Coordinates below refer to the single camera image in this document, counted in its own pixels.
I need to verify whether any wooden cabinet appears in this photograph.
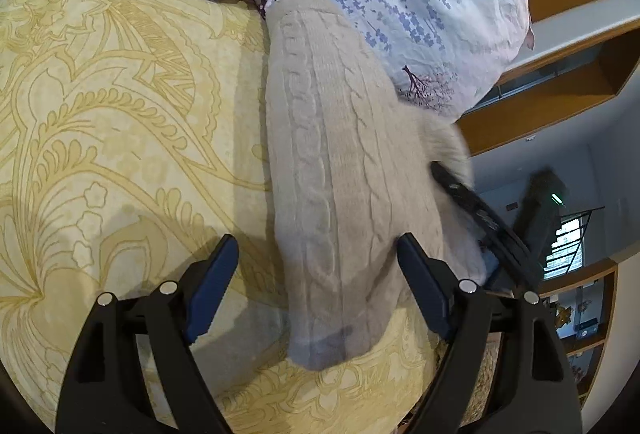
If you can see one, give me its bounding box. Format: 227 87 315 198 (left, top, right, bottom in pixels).
457 0 640 160

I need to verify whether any beige cable-knit sweater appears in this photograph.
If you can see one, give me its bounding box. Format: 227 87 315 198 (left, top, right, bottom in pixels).
264 0 493 372

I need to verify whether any wooden shelf unit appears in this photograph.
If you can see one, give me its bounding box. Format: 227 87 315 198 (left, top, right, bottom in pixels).
540 259 622 412

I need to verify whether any blue floral tree-print pillow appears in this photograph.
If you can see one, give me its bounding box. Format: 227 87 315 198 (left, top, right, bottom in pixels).
254 0 537 125

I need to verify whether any yellow patterned bedsheet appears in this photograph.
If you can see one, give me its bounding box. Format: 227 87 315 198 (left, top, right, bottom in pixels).
0 0 501 434

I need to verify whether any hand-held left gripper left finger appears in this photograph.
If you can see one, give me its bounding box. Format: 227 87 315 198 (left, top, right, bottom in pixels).
54 234 240 434

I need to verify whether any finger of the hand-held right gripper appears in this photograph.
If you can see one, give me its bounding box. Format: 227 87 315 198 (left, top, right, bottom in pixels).
431 161 535 267
481 244 542 299

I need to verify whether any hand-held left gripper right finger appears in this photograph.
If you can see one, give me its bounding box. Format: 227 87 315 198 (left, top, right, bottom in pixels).
396 232 583 434

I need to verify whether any window with railing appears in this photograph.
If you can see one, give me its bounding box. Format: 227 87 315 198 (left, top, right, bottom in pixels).
542 208 607 284

